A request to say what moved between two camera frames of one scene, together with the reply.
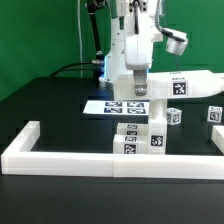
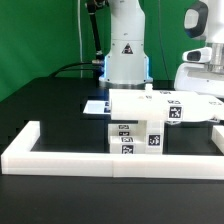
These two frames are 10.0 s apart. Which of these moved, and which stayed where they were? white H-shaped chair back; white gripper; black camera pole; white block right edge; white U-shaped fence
Moved: white H-shaped chair back; white gripper
Stayed: black camera pole; white U-shaped fence; white block right edge
